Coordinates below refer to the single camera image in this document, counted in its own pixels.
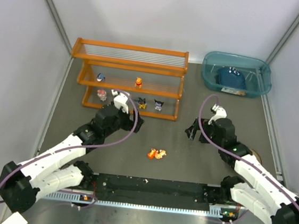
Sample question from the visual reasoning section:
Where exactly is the orange tiger toy figure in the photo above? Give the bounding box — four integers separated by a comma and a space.
147, 148, 160, 159

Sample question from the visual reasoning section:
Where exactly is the yellow bear toy figure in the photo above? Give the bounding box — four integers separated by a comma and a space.
135, 77, 143, 88

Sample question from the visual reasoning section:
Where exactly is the blue donkey toy figure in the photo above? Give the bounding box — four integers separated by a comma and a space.
96, 73, 105, 82

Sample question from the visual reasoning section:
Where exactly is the tan rabbit toy figure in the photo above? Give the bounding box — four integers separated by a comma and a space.
159, 150, 167, 157

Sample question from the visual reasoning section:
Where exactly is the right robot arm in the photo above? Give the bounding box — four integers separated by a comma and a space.
185, 118, 299, 224

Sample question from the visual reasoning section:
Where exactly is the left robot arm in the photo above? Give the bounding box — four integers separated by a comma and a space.
0, 104, 144, 213

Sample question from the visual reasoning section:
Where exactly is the orange wooden shelf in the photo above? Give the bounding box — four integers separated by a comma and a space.
71, 37, 189, 121

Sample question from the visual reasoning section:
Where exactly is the black yellow toy figure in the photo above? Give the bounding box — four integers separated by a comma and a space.
135, 97, 147, 109

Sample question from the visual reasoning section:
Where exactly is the pink bunny toy figure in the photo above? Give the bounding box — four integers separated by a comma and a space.
97, 89, 107, 102

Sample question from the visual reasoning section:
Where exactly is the purple black toy figure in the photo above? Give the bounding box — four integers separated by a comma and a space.
154, 99, 164, 112

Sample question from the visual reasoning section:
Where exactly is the printed label card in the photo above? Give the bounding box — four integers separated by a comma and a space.
221, 87, 246, 96

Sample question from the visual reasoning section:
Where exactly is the round wooden disc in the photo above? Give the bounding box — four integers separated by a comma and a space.
250, 148, 262, 164

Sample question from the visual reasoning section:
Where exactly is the dark blue cloth bag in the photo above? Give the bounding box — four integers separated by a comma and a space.
217, 67, 247, 89

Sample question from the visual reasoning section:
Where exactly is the teal plastic bin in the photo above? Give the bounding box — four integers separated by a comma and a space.
201, 51, 272, 98

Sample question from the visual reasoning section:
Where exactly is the white object bottom left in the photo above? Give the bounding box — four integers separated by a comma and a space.
0, 212, 28, 224

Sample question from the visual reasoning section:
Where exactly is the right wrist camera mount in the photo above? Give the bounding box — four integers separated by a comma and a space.
208, 104, 227, 125

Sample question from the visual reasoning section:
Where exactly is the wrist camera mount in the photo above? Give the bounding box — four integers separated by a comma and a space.
208, 104, 227, 125
111, 89, 130, 114

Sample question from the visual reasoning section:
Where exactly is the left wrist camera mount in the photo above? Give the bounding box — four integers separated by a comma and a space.
111, 89, 130, 114

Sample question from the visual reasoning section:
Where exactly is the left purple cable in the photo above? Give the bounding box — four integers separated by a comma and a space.
0, 78, 142, 224

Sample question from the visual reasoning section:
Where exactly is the purple cable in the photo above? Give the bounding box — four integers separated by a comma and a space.
0, 78, 142, 224
188, 93, 299, 224

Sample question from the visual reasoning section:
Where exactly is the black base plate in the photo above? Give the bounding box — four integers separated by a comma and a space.
70, 173, 235, 211

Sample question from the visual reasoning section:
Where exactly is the grey slotted cable duct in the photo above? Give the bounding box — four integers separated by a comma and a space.
41, 188, 239, 221

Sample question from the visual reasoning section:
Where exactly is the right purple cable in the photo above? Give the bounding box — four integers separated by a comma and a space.
188, 93, 299, 224

